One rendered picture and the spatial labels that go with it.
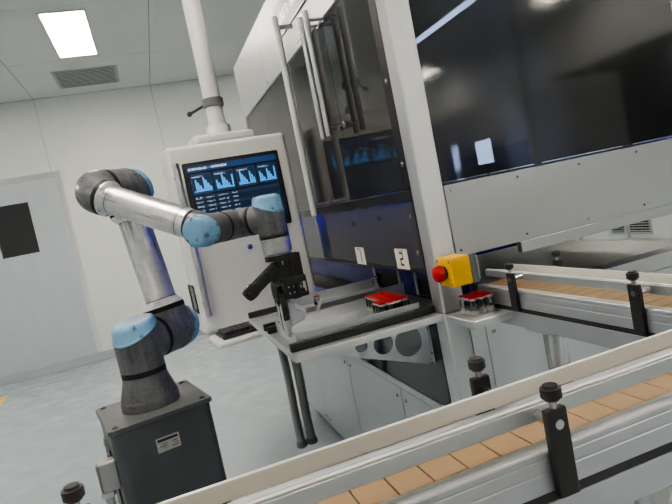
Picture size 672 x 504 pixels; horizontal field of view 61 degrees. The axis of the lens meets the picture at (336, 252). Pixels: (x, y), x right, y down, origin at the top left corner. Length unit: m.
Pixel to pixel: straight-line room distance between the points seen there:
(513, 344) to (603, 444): 0.96
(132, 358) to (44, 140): 5.60
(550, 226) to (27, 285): 6.04
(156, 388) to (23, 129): 5.71
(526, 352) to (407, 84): 0.78
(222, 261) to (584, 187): 1.35
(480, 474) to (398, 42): 1.12
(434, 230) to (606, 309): 0.48
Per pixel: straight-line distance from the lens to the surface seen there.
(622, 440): 0.69
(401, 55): 1.49
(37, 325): 7.01
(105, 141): 6.96
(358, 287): 2.09
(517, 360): 1.63
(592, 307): 1.20
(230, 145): 2.36
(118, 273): 6.87
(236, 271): 2.32
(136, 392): 1.57
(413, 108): 1.47
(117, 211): 1.52
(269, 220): 1.41
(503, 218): 1.57
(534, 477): 0.64
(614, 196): 1.80
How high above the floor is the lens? 1.22
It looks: 5 degrees down
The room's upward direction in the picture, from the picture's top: 11 degrees counter-clockwise
